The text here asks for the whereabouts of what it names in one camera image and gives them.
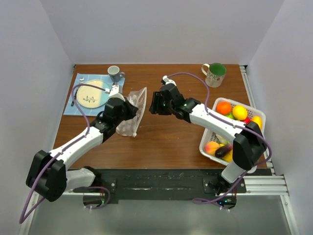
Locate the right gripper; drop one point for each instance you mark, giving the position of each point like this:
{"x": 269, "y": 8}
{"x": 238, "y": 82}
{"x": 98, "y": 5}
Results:
{"x": 155, "y": 106}

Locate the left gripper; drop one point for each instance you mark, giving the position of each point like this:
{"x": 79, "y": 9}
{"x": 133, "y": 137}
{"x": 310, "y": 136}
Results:
{"x": 132, "y": 109}

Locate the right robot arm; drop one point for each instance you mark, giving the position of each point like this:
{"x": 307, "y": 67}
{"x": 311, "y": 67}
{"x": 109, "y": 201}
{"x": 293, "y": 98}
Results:
{"x": 247, "y": 140}

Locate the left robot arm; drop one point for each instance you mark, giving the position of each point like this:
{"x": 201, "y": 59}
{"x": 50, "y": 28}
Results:
{"x": 48, "y": 174}

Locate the small grey cup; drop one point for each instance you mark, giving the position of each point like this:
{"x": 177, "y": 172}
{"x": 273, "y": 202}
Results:
{"x": 115, "y": 73}

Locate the cream and blue plate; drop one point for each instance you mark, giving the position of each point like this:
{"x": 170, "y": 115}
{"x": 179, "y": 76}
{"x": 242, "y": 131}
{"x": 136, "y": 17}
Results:
{"x": 90, "y": 97}

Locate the blue placemat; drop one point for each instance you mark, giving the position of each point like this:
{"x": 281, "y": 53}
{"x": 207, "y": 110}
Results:
{"x": 100, "y": 80}

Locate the white plastic basket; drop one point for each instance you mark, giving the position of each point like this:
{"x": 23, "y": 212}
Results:
{"x": 209, "y": 134}

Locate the peach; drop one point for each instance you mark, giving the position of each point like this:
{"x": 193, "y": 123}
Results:
{"x": 211, "y": 147}

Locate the orange fruit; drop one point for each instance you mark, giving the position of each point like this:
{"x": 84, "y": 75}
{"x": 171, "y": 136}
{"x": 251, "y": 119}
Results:
{"x": 224, "y": 108}

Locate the green interior floral mug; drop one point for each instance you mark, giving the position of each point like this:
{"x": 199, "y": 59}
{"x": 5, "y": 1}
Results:
{"x": 214, "y": 74}

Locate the cabbage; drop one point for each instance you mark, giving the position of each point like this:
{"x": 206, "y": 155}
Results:
{"x": 222, "y": 140}

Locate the green apple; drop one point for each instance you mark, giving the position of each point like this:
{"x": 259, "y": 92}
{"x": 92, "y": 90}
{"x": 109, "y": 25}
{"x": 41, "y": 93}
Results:
{"x": 231, "y": 116}

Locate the purple eggplant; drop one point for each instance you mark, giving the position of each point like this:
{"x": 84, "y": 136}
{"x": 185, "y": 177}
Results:
{"x": 222, "y": 151}

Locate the yellow lemon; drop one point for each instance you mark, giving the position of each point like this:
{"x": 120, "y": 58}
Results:
{"x": 240, "y": 112}

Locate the yellow banana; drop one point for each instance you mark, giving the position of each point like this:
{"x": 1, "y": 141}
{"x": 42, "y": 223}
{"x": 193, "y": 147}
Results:
{"x": 227, "y": 156}

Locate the red apple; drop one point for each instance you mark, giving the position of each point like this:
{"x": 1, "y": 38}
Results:
{"x": 247, "y": 120}

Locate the yellow red mango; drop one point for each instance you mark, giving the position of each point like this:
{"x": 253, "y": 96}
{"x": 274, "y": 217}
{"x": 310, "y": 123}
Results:
{"x": 258, "y": 121}

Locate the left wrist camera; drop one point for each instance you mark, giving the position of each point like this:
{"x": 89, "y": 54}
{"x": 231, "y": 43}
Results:
{"x": 114, "y": 93}

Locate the fork with black handle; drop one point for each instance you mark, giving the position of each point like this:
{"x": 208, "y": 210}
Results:
{"x": 81, "y": 80}

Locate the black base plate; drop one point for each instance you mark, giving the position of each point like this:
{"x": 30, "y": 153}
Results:
{"x": 160, "y": 184}

